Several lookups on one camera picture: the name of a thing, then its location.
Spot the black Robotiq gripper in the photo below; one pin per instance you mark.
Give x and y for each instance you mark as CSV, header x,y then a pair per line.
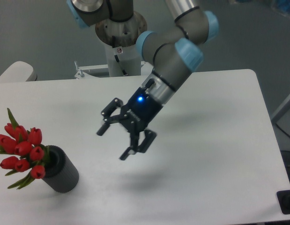
x,y
140,109

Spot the red tulip bouquet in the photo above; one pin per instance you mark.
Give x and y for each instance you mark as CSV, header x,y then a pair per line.
x,y
25,152

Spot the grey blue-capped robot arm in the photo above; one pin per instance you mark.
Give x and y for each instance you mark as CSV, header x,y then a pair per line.
x,y
174,55

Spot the dark grey ribbed vase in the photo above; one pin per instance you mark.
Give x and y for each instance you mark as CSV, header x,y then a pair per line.
x,y
61,174

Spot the white chair armrest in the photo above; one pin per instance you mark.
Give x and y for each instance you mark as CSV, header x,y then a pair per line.
x,y
18,72

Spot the black device at table edge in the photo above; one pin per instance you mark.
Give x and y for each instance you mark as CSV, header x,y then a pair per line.
x,y
284,201

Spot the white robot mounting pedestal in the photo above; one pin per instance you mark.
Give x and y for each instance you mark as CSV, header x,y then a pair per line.
x,y
121,51

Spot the white frame at right edge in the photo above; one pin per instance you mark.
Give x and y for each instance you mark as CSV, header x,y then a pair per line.
x,y
281,110

